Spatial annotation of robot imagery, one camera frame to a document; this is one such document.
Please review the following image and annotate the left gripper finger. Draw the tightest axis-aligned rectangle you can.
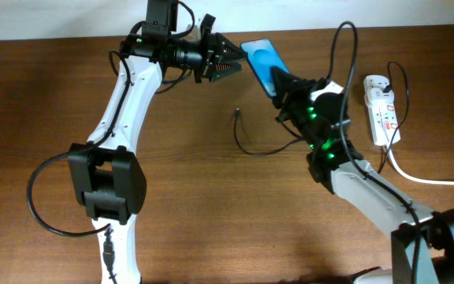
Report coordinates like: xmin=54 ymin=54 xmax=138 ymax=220
xmin=210 ymin=62 xmax=242 ymax=82
xmin=214 ymin=33 xmax=247 ymax=63

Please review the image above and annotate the blue Galaxy smartphone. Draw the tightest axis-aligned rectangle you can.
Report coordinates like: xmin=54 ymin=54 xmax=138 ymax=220
xmin=240 ymin=38 xmax=289 ymax=99

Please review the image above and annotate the black charger cable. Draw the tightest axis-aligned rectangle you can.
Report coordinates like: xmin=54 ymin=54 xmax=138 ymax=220
xmin=233 ymin=61 xmax=411 ymax=174

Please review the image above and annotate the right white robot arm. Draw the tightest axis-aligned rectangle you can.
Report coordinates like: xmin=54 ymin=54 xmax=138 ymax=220
xmin=270 ymin=67 xmax=454 ymax=283

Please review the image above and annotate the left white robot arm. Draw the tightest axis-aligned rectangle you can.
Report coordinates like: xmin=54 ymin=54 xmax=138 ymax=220
xmin=68 ymin=0 xmax=247 ymax=283

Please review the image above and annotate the white power strip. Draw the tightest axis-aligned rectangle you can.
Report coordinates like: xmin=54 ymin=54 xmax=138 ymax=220
xmin=363 ymin=75 xmax=400 ymax=147

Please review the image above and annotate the white power strip cord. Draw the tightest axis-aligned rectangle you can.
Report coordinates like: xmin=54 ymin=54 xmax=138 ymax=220
xmin=385 ymin=129 xmax=454 ymax=189

